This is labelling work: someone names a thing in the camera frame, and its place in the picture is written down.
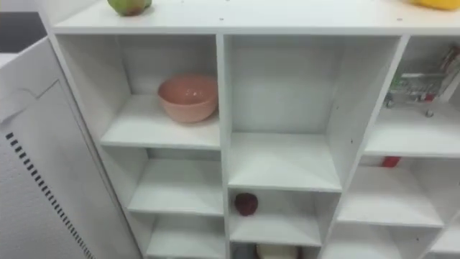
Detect pink bowl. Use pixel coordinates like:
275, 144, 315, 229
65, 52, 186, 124
157, 73, 219, 124

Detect small metal shopping cart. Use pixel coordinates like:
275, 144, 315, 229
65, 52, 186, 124
383, 45, 460, 118

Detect yellow soft toy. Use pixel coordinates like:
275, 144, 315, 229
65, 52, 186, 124
408, 0, 460, 12

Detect white cubby shelf unit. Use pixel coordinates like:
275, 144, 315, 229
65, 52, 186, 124
38, 0, 460, 259

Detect green pear soft toy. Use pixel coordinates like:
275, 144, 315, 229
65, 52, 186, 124
106, 0, 153, 17

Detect cream object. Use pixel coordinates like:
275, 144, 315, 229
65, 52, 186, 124
256, 244, 299, 259

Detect dark red soft toy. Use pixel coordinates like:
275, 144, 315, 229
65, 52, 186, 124
234, 192, 259, 217

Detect red object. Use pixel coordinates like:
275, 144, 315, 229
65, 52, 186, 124
381, 155, 401, 168

